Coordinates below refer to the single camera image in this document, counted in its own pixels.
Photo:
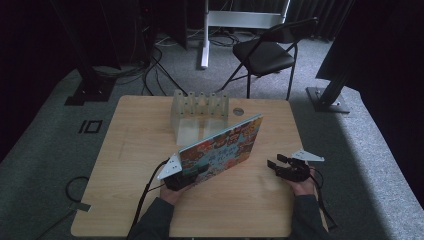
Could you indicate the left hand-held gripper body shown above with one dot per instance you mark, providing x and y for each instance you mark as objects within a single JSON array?
[{"x": 173, "y": 171}]

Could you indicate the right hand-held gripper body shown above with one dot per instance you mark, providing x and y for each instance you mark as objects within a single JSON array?
[{"x": 296, "y": 168}]

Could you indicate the colourful picture book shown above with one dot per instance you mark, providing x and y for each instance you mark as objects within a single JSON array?
[{"x": 223, "y": 150}]

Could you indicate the person's right hand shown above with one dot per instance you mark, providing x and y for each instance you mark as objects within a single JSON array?
[{"x": 303, "y": 187}]

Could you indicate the person's left hand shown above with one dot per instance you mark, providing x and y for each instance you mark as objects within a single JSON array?
[{"x": 171, "y": 195}]

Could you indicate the clear acrylic book rack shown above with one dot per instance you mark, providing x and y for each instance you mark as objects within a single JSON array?
[{"x": 196, "y": 110}]

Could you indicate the round grey table grommet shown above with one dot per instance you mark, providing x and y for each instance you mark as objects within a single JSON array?
[{"x": 238, "y": 111}]

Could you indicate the black stand with bolted base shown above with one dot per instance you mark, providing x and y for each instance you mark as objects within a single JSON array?
[{"x": 328, "y": 98}]

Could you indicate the black folding chair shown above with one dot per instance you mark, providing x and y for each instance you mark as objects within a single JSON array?
[{"x": 263, "y": 55}]

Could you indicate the black stand with square base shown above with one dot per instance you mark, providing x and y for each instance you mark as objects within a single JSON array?
[{"x": 91, "y": 90}]

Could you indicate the white metal stand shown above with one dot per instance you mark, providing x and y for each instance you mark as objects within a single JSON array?
[{"x": 233, "y": 19}]

